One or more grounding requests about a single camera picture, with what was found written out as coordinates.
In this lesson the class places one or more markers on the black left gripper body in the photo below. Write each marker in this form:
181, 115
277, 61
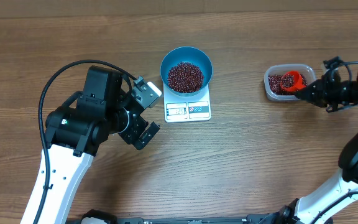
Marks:
126, 127

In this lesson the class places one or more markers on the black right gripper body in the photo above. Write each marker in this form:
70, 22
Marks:
345, 91

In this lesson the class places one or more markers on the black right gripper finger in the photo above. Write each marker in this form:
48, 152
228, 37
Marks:
314, 90
319, 102

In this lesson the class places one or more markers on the red measuring scoop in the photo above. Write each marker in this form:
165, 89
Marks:
298, 82

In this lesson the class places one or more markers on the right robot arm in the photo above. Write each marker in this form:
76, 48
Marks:
341, 189

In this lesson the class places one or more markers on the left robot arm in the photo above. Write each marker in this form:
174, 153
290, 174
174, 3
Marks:
110, 103

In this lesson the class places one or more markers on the red beans in scoop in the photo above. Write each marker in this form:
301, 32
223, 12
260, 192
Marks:
287, 81

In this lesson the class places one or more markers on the white digital kitchen scale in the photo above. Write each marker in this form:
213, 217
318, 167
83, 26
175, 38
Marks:
180, 109

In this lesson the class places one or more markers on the red beans in bowl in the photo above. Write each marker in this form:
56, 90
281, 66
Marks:
185, 77

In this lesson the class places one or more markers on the blue metal bowl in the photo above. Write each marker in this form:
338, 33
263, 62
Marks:
187, 54

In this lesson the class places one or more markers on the clear plastic container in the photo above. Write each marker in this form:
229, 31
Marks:
282, 69

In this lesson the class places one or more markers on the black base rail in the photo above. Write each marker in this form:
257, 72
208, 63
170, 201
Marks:
104, 218

